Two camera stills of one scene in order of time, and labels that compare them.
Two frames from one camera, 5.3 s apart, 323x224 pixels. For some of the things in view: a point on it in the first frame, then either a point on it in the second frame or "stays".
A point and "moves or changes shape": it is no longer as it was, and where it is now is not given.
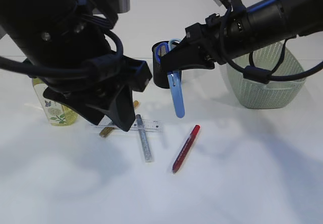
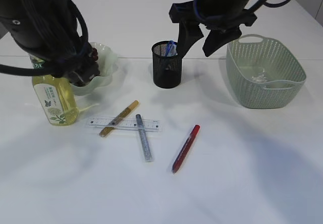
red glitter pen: (186, 148) stays
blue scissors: (175, 77) moves or changes shape
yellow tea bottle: (57, 114) stays
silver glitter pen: (147, 152) stays
